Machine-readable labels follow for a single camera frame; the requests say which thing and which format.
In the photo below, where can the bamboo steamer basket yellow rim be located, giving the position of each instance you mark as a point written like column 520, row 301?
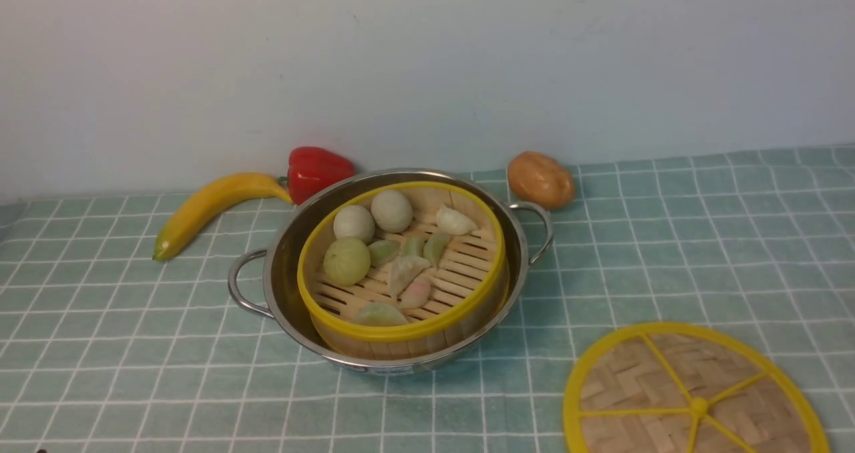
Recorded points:
column 470, row 286

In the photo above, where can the woven bamboo steamer lid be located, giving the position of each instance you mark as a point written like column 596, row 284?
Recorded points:
column 674, row 387

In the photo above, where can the stainless steel pot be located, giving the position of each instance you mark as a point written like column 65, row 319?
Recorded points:
column 264, row 281

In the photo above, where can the white pleated dumpling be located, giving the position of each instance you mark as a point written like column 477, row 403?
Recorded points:
column 453, row 222

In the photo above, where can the green dumpling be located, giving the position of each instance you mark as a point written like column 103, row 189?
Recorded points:
column 382, row 252
column 413, row 246
column 434, row 247
column 380, row 315

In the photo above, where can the white round bun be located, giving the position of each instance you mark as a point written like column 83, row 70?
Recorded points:
column 354, row 221
column 392, row 211

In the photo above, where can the pale folded dumpling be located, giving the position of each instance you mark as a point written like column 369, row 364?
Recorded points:
column 403, row 271

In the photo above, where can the pink dumpling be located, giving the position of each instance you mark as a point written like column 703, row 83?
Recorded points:
column 416, row 294

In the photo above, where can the greenish round bun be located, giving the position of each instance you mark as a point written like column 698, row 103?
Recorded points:
column 346, row 261

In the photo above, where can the brown potato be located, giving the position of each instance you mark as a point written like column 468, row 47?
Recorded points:
column 538, row 178

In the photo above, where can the red bell pepper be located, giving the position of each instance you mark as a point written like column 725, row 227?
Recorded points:
column 312, row 169

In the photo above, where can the yellow banana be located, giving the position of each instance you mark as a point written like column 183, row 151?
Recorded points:
column 209, row 202

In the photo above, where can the green checkered tablecloth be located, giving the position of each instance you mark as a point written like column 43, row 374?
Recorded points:
column 105, row 350

